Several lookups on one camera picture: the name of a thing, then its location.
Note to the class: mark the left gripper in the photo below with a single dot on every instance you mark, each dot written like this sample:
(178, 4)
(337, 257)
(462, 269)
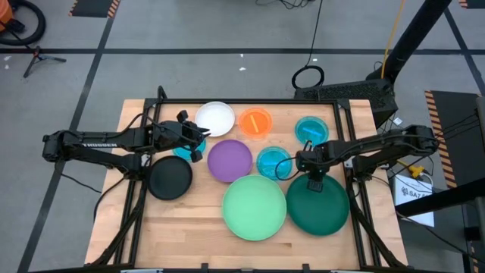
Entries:
(170, 136)

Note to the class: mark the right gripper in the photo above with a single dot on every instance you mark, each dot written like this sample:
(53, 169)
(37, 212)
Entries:
(314, 157)

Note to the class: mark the blue transparent plastic plate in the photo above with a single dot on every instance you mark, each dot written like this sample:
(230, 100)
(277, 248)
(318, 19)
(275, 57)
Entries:
(312, 127)
(271, 163)
(182, 153)

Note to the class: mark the large dark green plate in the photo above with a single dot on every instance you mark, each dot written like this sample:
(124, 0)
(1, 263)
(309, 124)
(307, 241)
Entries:
(318, 212)

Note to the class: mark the white plastic plate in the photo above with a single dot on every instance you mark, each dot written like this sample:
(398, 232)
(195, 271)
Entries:
(218, 117)

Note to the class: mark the purple plastic plate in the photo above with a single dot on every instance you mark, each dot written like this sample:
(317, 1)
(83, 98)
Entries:
(229, 161)

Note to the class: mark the black plastic plate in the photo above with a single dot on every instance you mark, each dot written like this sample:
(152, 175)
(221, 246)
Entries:
(168, 178)

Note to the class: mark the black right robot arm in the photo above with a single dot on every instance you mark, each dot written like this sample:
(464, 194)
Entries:
(379, 146)

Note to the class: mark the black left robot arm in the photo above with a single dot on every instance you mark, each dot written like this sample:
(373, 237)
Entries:
(113, 140)

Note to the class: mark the large light green plate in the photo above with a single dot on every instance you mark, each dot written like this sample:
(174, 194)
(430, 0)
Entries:
(254, 208)

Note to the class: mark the orange transparent plastic plate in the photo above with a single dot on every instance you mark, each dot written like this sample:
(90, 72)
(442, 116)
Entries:
(261, 119)

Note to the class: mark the black mesh computer tower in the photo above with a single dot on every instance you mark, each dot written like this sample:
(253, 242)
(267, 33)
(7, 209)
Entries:
(348, 93)

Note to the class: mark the white printed box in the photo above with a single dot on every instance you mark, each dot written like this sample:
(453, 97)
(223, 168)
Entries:
(413, 204)

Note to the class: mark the yellow plug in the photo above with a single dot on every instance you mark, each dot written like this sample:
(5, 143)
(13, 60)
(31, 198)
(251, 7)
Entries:
(415, 171)

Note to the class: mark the small white tag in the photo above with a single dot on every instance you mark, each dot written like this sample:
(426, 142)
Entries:
(397, 121)

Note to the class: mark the black metal beam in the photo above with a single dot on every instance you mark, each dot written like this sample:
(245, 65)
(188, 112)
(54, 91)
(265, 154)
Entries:
(447, 197)

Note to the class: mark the black hazard-striped floor mat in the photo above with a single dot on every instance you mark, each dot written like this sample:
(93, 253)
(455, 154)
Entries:
(458, 140)
(92, 7)
(471, 3)

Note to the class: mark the small black tripod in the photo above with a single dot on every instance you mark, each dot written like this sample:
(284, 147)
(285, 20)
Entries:
(38, 57)

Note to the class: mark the orange shop vacuum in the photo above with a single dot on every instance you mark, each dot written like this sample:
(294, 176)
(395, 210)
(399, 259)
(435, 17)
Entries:
(4, 11)

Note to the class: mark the black aluminium table frame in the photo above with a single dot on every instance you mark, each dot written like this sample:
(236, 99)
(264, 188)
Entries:
(265, 101)

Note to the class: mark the black camera post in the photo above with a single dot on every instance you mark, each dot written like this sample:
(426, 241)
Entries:
(413, 36)

